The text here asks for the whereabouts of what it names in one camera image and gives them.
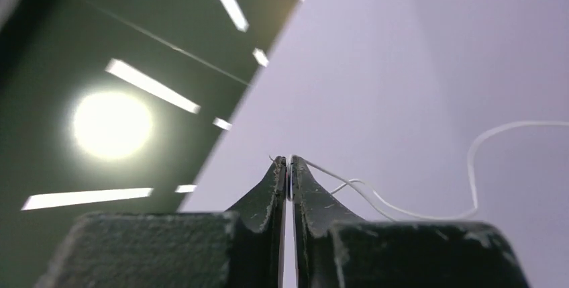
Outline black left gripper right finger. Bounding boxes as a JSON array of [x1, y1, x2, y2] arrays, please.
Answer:
[[289, 155, 529, 288]]

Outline white cable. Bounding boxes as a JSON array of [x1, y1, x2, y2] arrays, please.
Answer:
[[305, 120, 568, 222]]

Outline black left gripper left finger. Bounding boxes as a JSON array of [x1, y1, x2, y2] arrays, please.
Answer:
[[36, 156, 287, 287]]

